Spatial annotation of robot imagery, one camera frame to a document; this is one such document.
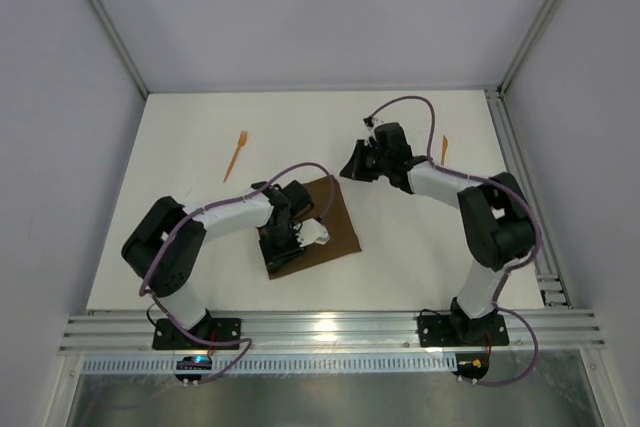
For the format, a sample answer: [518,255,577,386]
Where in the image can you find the left aluminium corner post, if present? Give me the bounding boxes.
[85,0,150,100]

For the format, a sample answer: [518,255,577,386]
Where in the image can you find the orange plastic fork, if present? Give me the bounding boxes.
[223,130,248,183]

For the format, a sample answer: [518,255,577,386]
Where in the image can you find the right aluminium corner post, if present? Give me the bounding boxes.
[497,0,563,97]

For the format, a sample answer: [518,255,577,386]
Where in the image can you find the brown cloth napkin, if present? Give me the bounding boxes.
[268,177,361,280]

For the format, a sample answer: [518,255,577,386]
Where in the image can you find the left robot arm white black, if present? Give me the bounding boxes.
[121,181,314,342]

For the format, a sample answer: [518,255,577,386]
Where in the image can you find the right small controller board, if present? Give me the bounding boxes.
[453,354,490,386]

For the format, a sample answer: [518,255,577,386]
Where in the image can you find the aluminium right side rail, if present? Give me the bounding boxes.
[484,89,573,309]

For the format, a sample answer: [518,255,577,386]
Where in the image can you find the aluminium corner post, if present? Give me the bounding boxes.
[497,0,563,97]
[85,0,150,100]

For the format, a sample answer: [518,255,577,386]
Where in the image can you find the small controller board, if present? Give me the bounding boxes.
[453,354,490,386]
[174,354,213,387]

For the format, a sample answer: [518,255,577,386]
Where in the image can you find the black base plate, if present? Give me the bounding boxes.
[152,317,242,351]
[416,309,510,347]

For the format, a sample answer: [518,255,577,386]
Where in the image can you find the orange plastic knife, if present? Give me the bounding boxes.
[440,134,449,166]

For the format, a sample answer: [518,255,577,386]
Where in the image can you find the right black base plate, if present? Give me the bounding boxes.
[416,309,510,347]

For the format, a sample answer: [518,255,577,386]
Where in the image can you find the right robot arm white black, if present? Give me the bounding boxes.
[340,116,540,347]

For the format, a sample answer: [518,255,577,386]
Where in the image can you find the slotted grey cable duct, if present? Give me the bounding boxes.
[80,351,456,375]

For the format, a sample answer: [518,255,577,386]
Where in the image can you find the aluminium front rail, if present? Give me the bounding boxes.
[59,309,605,354]

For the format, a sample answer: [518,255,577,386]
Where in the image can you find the aluminium rail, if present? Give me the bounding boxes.
[59,309,605,354]
[484,89,573,309]

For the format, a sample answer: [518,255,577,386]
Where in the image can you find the left small controller board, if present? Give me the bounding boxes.
[174,354,213,387]

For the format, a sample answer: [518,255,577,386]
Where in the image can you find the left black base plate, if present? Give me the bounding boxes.
[152,317,242,351]

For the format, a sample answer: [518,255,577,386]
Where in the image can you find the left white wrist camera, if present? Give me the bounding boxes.
[296,219,330,247]

